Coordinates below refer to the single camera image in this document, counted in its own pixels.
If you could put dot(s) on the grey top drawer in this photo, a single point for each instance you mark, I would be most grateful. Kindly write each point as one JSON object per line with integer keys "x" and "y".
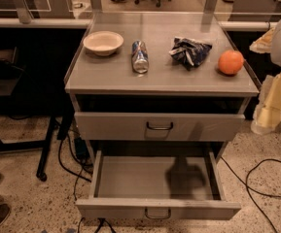
{"x": 158, "y": 127}

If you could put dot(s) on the black table frame leg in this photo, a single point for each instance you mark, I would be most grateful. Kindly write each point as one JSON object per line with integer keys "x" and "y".
{"x": 43, "y": 145}

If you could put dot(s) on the blue silver drink can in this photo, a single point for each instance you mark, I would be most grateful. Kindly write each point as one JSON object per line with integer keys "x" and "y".
{"x": 139, "y": 57}

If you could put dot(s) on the orange fruit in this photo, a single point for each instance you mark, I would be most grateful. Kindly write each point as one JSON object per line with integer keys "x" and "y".
{"x": 230, "y": 62}

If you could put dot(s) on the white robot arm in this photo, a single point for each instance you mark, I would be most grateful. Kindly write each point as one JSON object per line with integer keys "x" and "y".
{"x": 270, "y": 42}

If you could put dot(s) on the grey drawer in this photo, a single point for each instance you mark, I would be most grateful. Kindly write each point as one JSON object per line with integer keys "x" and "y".
{"x": 161, "y": 186}
{"x": 158, "y": 127}

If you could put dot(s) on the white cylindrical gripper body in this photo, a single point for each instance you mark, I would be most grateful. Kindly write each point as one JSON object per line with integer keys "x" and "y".
{"x": 268, "y": 113}

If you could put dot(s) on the crumpled blue chip bag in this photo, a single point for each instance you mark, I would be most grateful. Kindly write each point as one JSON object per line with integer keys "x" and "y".
{"x": 189, "y": 52}

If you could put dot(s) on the black power adapter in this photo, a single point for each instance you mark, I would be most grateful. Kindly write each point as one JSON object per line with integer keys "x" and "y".
{"x": 81, "y": 149}

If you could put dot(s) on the grey drawer cabinet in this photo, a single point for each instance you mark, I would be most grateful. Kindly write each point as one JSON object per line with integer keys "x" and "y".
{"x": 110, "y": 85}

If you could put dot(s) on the white paper bowl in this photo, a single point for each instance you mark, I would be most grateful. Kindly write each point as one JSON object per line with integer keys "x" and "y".
{"x": 103, "y": 43}

